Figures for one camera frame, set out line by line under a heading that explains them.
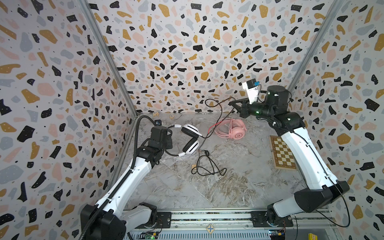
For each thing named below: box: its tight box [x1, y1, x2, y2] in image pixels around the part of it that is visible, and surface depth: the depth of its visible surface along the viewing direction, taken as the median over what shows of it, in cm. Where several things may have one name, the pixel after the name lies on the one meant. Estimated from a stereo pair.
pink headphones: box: [214, 117, 247, 140], surface depth 105 cm
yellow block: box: [308, 233, 318, 240], surface depth 70 cm
